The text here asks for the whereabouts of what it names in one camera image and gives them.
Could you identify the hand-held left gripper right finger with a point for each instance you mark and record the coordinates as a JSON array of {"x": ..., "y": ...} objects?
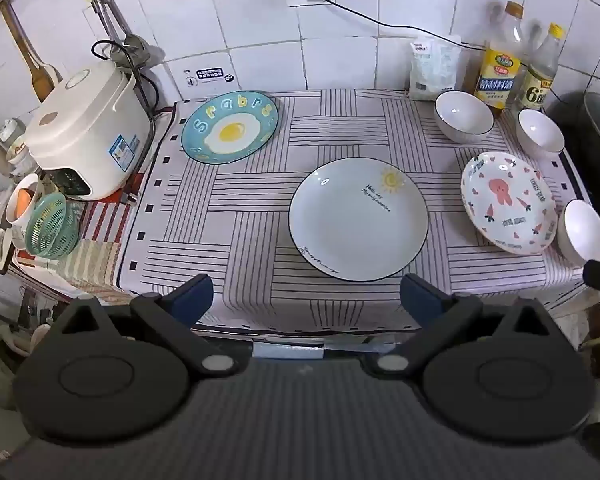
[{"x": 422, "y": 300}]

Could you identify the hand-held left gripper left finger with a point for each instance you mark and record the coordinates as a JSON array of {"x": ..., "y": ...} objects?
[{"x": 197, "y": 295}]

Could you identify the white bowl with dark rim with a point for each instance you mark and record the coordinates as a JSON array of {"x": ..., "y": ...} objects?
[
  {"x": 464, "y": 116},
  {"x": 582, "y": 232},
  {"x": 540, "y": 132}
]

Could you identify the white plate with sun print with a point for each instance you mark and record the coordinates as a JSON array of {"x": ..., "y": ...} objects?
[{"x": 358, "y": 220}]

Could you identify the pink rabbit print plate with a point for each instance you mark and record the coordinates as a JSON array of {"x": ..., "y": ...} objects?
[{"x": 509, "y": 202}]

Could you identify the blue fried egg plate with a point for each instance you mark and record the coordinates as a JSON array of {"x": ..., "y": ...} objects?
[{"x": 230, "y": 127}]

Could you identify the striped white tablecloth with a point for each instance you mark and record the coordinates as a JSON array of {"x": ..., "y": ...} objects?
[{"x": 240, "y": 220}]

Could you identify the beige checked towel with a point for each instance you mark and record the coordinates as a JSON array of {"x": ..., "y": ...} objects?
[{"x": 87, "y": 272}]

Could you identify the red striped cloth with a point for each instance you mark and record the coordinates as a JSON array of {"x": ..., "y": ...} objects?
[{"x": 102, "y": 220}]

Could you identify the black wok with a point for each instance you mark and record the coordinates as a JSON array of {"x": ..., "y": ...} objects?
[{"x": 587, "y": 125}]

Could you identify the green plastic basket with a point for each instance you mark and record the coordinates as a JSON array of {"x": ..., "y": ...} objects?
[{"x": 52, "y": 230}]

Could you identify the white cup with orange contents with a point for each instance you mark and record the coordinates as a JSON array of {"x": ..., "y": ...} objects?
[{"x": 22, "y": 210}]

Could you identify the white rice cooker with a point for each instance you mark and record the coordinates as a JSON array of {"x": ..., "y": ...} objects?
[{"x": 85, "y": 135}]

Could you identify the clear vinegar bottle yellow cap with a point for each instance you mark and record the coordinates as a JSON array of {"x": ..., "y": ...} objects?
[{"x": 542, "y": 77}]

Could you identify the yellow label oil bottle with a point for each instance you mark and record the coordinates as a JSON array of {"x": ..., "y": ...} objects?
[{"x": 500, "y": 70}]

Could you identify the white food packet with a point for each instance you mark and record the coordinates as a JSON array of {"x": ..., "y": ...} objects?
[{"x": 432, "y": 67}]

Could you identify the wooden spatula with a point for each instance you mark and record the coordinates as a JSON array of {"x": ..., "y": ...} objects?
[{"x": 30, "y": 55}]

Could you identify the hanging metal ladle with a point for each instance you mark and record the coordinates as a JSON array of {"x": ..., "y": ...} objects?
[{"x": 102, "y": 5}]

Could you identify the small wall label sticker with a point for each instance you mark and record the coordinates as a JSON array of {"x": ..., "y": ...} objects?
[{"x": 209, "y": 77}]

